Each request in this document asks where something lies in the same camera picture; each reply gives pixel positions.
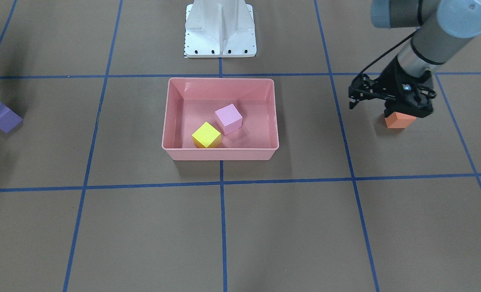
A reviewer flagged orange foam block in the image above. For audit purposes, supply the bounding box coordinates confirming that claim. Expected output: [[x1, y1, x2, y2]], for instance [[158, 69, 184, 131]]
[[384, 112, 417, 129]]

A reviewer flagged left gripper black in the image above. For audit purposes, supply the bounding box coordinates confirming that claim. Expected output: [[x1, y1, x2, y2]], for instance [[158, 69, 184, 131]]
[[381, 57, 436, 118]]

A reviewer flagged pink foam block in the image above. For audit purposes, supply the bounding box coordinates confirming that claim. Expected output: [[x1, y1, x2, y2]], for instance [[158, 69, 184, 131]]
[[214, 104, 243, 135]]

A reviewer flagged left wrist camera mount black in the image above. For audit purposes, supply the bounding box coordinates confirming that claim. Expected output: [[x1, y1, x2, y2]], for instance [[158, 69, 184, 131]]
[[348, 74, 394, 110]]

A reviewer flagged pink plastic bin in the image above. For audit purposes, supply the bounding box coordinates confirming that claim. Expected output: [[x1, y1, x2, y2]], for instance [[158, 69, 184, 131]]
[[161, 77, 279, 161]]

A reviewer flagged yellow foam block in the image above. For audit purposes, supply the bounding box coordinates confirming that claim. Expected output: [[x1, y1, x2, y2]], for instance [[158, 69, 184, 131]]
[[191, 122, 222, 148]]

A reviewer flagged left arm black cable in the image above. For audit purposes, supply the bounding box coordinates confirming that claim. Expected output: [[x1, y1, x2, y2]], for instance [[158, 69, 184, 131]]
[[358, 30, 417, 82]]

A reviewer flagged purple foam block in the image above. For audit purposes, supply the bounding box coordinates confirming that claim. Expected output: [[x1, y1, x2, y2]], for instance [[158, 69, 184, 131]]
[[0, 101, 23, 133]]

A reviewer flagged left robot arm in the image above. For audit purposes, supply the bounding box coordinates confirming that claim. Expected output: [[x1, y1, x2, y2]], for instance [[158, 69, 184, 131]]
[[371, 0, 481, 118]]

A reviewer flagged white camera pillar stand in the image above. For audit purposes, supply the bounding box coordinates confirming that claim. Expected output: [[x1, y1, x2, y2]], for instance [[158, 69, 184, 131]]
[[184, 0, 257, 58]]

